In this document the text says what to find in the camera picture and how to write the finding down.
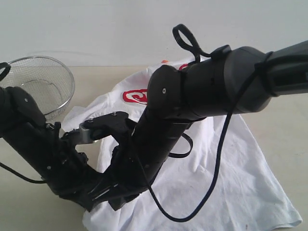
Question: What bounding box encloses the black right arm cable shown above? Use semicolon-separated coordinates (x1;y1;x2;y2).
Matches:
131;24;274;222

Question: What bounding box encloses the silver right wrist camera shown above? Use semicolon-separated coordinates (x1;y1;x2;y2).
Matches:
70;128;108;145

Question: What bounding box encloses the metal wire mesh basket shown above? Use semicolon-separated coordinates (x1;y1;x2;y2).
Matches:
0;56;75;121

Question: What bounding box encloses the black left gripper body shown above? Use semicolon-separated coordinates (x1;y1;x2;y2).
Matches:
46;131;115;209

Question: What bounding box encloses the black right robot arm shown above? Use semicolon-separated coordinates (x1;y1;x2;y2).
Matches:
80;42;308;211

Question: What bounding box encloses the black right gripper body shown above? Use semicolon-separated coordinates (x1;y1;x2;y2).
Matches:
79;111;149;210

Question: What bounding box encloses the white t-shirt with red logo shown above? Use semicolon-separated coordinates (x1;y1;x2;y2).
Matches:
61;55;303;231

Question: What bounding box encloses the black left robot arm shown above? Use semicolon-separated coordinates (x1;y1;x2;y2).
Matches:
0;63;119;211

